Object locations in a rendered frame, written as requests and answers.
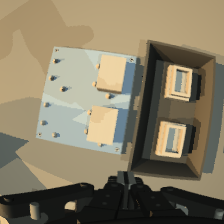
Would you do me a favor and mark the beige rectangular block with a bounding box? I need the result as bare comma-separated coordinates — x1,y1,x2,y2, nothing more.
87,105,118,145

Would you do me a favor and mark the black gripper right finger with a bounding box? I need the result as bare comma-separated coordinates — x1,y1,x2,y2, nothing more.
125,171,224,220

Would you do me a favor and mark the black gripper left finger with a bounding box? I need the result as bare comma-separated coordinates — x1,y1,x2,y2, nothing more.
0,171,127,224

